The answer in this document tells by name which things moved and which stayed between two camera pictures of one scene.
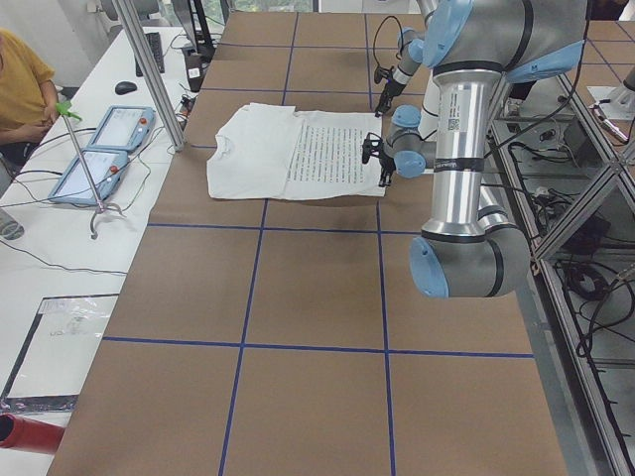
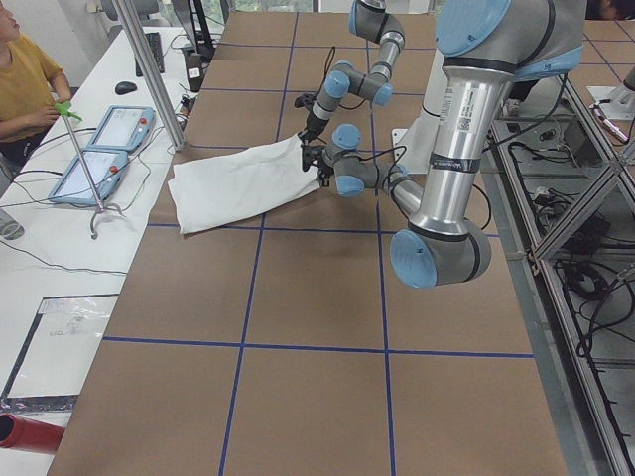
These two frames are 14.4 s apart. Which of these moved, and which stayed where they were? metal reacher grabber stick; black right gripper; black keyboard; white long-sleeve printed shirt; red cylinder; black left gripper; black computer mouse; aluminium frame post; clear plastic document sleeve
Moved: white long-sleeve printed shirt; black left gripper; black right gripper
Stayed: metal reacher grabber stick; aluminium frame post; black keyboard; black computer mouse; red cylinder; clear plastic document sleeve
